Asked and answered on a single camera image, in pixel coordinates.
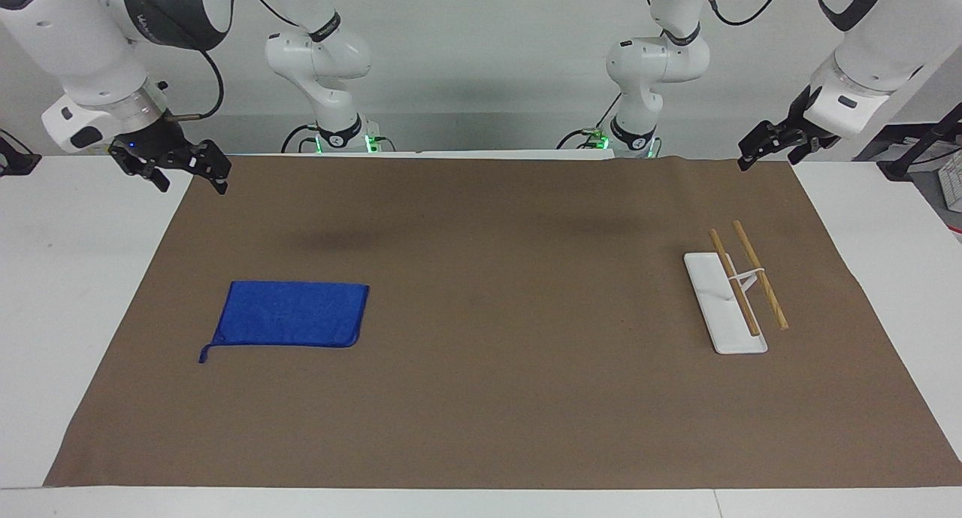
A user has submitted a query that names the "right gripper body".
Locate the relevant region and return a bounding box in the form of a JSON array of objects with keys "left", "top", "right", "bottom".
[{"left": 108, "top": 119, "right": 198, "bottom": 175}]

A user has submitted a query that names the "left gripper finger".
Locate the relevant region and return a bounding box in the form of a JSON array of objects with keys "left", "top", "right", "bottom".
[
  {"left": 787, "top": 136, "right": 827, "bottom": 165},
  {"left": 737, "top": 119, "right": 798, "bottom": 172}
]

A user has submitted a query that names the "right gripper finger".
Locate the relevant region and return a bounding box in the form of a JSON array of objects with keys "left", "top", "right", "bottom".
[
  {"left": 180, "top": 139, "right": 232, "bottom": 196},
  {"left": 120, "top": 160, "right": 171, "bottom": 193}
]

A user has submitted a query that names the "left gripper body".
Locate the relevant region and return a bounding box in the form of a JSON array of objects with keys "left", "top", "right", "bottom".
[{"left": 788, "top": 85, "right": 839, "bottom": 149}]

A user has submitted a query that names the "blue towel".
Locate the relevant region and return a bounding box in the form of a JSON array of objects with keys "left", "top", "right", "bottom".
[{"left": 198, "top": 280, "right": 371, "bottom": 365}]

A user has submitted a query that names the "black stand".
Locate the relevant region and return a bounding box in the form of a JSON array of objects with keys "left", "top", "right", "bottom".
[
  {"left": 881, "top": 103, "right": 962, "bottom": 182},
  {"left": 0, "top": 129, "right": 43, "bottom": 178}
]

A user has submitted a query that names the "white rack with wooden rods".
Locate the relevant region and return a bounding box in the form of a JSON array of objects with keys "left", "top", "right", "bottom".
[{"left": 682, "top": 219, "right": 791, "bottom": 356}]

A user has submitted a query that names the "black cable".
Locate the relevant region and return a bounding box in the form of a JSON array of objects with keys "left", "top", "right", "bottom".
[
  {"left": 164, "top": 46, "right": 225, "bottom": 122},
  {"left": 280, "top": 123, "right": 322, "bottom": 155},
  {"left": 556, "top": 89, "right": 625, "bottom": 150},
  {"left": 703, "top": 0, "right": 793, "bottom": 27},
  {"left": 239, "top": 0, "right": 310, "bottom": 32}
]

